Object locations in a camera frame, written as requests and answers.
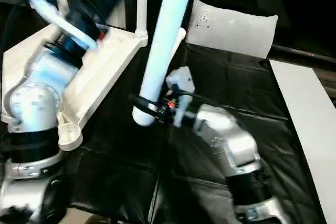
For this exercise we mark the white plastic table top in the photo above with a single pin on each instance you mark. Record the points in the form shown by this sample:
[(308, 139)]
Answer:
[(100, 77)]

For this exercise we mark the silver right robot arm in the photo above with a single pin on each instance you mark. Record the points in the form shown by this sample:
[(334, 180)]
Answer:
[(231, 145)]

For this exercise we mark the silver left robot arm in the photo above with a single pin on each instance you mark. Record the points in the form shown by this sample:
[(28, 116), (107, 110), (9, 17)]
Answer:
[(37, 103)]

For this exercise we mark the black work mat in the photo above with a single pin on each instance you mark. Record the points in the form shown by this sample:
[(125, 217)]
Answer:
[(231, 77)]

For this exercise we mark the white plastic bag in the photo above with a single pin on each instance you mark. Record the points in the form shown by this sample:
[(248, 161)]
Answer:
[(236, 27)]

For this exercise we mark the flat white board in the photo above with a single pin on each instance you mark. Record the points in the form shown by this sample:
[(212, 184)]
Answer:
[(310, 124)]

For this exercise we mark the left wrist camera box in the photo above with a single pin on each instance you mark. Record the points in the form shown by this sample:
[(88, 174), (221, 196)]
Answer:
[(52, 9)]

